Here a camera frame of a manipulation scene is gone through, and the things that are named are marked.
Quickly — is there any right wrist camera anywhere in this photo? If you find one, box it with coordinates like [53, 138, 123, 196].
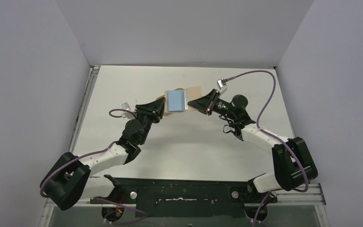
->
[216, 79, 228, 95]

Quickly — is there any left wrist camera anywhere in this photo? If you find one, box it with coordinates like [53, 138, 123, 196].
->
[121, 103, 135, 119]

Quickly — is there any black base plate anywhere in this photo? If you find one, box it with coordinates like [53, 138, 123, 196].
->
[58, 176, 279, 219]

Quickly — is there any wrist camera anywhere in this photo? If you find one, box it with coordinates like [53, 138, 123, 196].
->
[216, 79, 228, 95]
[121, 103, 135, 119]

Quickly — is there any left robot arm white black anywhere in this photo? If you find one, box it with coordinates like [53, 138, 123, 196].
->
[40, 97, 166, 210]

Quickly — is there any beige leather card holder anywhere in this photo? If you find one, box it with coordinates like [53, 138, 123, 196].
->
[157, 86, 202, 116]

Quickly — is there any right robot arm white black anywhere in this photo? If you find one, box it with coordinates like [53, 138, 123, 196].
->
[188, 89, 318, 202]

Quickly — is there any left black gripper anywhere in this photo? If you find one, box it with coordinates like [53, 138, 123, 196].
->
[134, 98, 166, 145]

